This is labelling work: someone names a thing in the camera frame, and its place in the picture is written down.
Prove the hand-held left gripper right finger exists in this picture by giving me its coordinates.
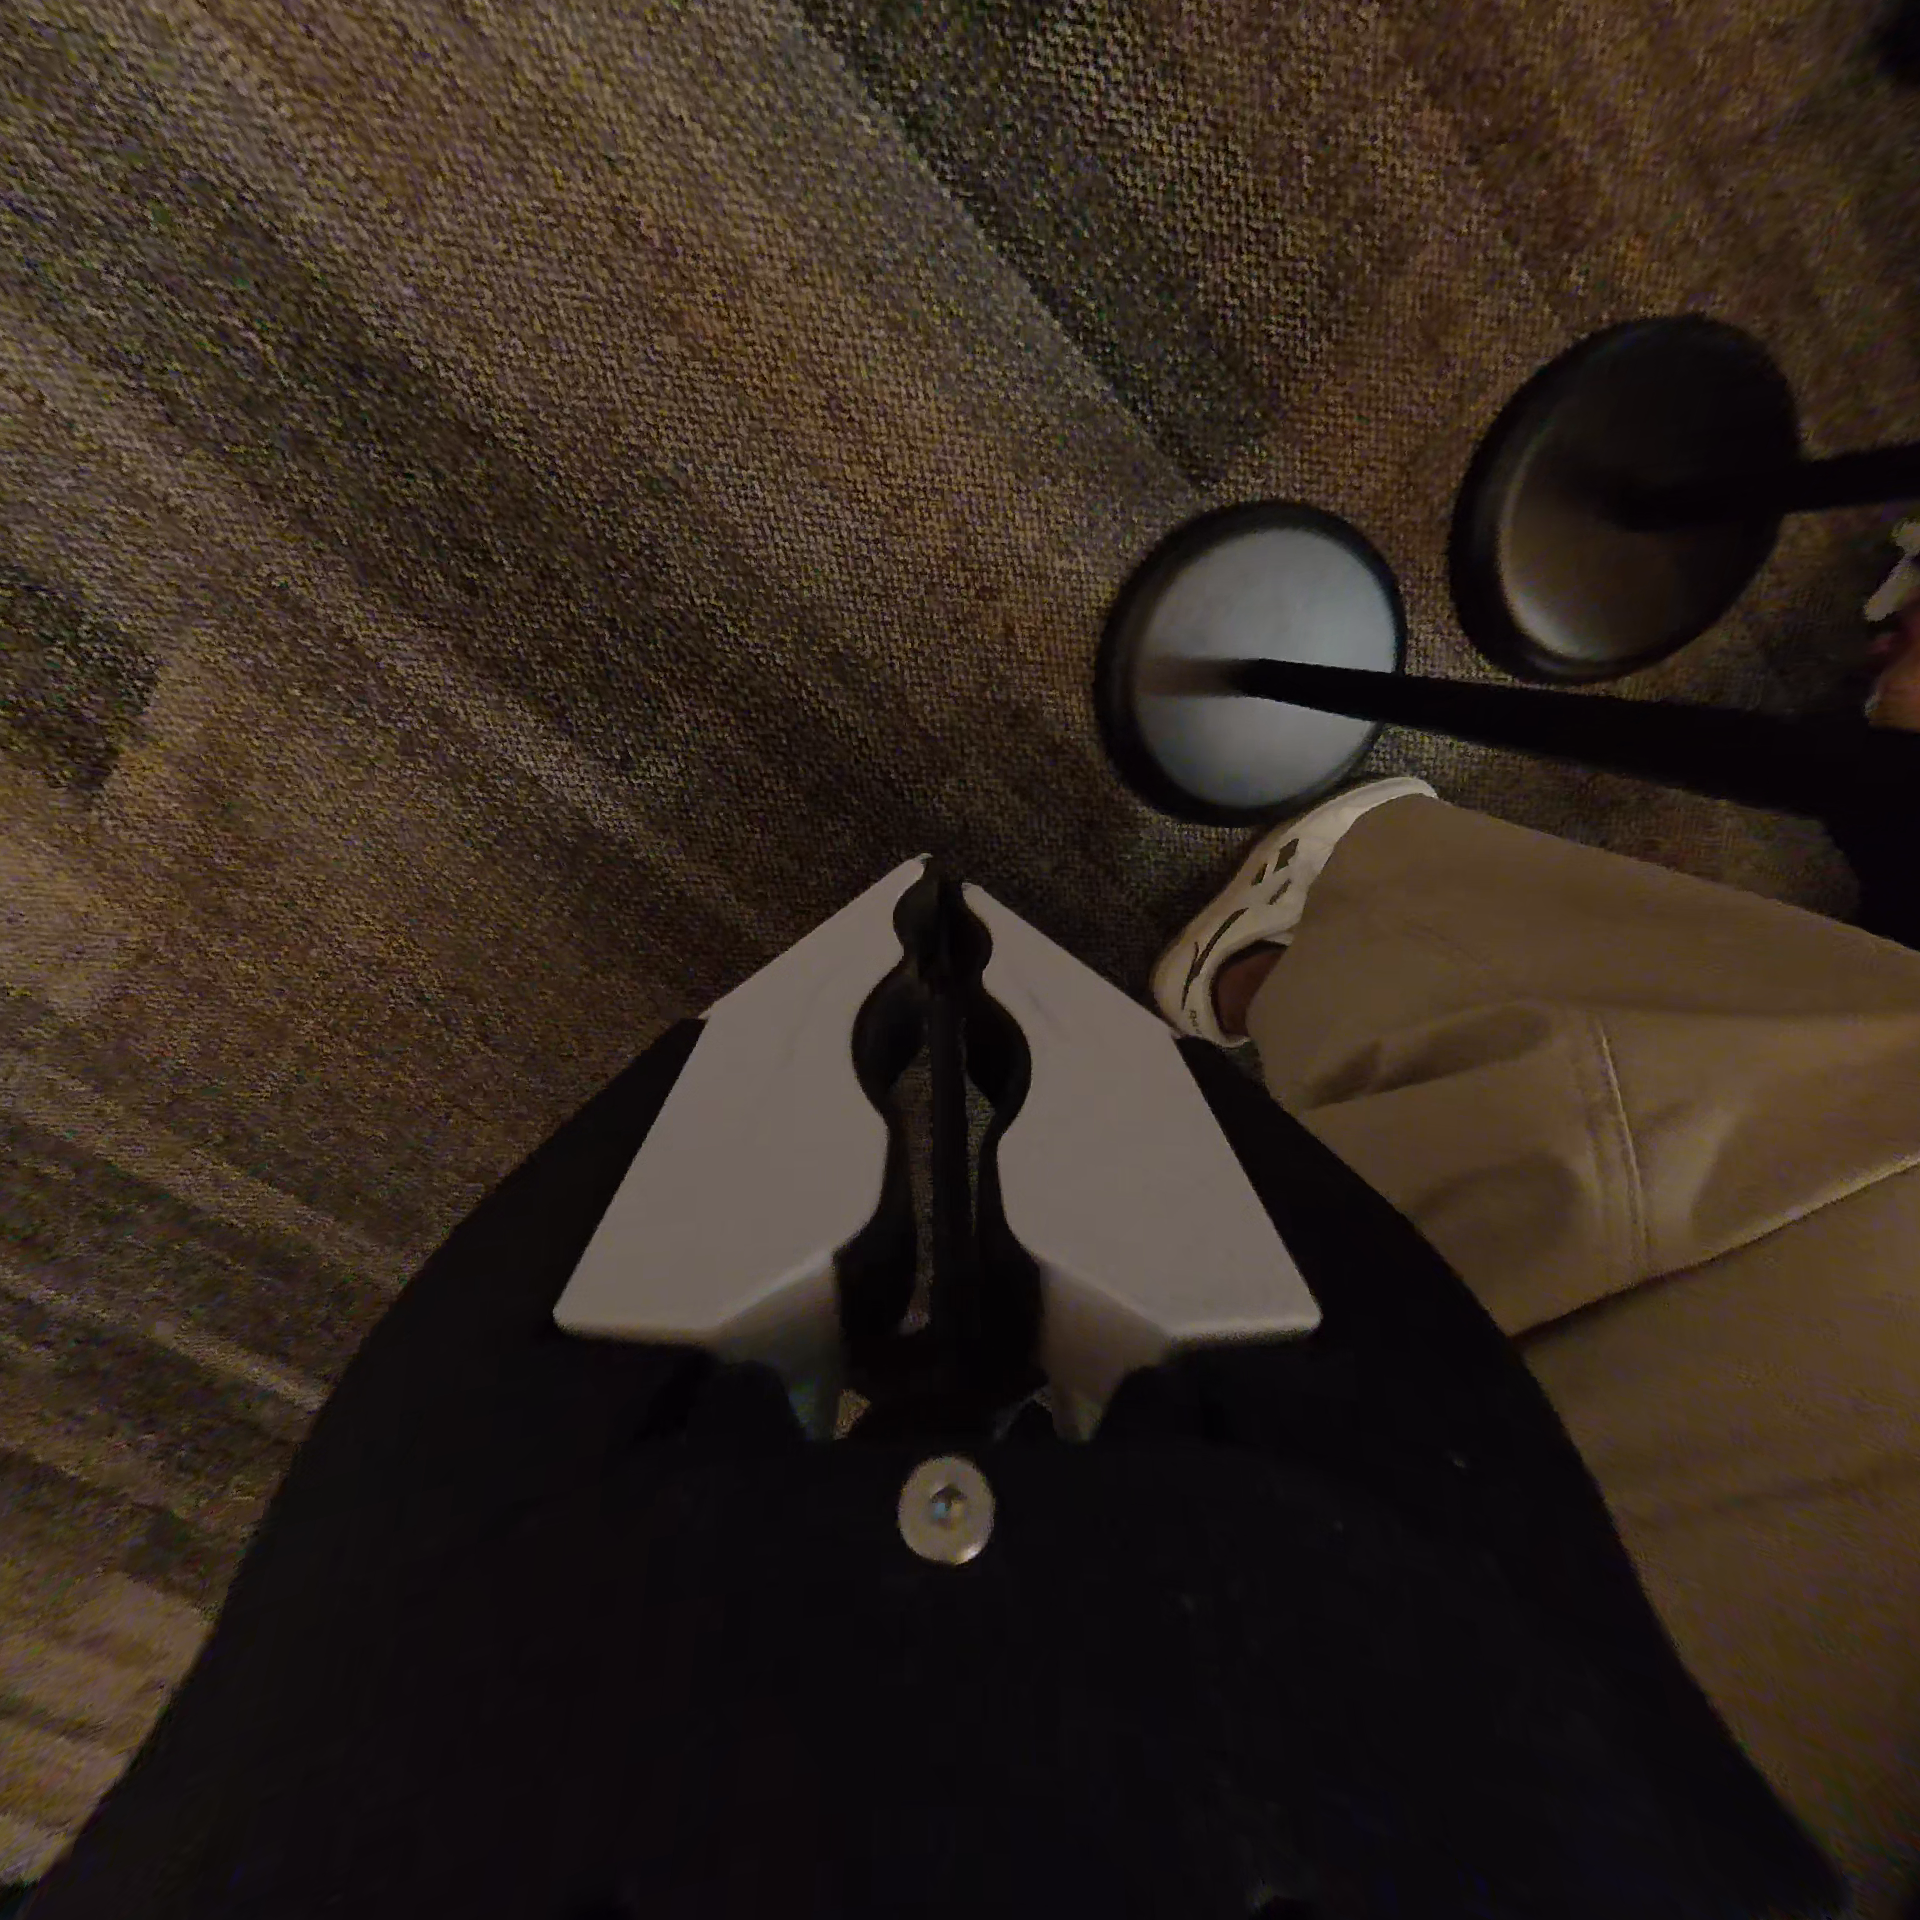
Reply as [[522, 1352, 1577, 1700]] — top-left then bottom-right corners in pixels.
[[957, 880, 1325, 1441]]

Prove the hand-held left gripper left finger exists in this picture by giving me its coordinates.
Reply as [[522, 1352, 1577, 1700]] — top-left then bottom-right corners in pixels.
[[550, 857, 945, 1438]]

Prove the person's bare lower leg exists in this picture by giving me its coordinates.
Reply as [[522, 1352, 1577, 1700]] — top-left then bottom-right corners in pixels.
[[1212, 942, 1292, 1044]]

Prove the black stand with round base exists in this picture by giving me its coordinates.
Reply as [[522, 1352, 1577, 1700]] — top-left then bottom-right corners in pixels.
[[1095, 503, 1920, 841], [1446, 318, 1920, 688]]

